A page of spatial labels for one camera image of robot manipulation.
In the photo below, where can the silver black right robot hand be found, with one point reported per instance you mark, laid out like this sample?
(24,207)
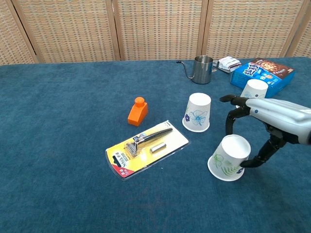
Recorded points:
(281,114)

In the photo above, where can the white cup green fern print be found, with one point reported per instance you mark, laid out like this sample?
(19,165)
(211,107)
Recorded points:
(228,155)

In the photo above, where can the white cup green vine print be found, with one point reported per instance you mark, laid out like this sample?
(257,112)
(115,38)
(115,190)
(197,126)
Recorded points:
(255,88)

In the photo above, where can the white cup large blue flower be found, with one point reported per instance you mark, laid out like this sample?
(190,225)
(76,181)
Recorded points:
(197,106)

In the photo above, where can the blue cookie box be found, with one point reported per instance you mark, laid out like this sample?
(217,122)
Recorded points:
(277,72)

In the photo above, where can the white crumpled snack packet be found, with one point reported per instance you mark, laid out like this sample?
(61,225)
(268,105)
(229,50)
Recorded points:
(228,63)

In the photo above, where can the woven folding screen panel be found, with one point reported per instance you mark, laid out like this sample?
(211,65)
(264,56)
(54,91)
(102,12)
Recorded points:
(160,29)
(250,26)
(70,29)
(9,41)
(303,43)

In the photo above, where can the steel gooseneck pour-over kettle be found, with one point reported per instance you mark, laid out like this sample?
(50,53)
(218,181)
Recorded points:
(201,70)

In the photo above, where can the razor in yellow blister pack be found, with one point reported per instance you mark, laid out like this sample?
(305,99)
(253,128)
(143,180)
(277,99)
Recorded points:
(160,143)

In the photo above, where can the orange plastic bottle-shaped block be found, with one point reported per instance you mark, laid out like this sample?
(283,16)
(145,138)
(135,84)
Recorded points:
(137,114)

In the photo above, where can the blue velvet tablecloth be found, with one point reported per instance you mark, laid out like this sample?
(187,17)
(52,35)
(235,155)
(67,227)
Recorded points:
(60,126)

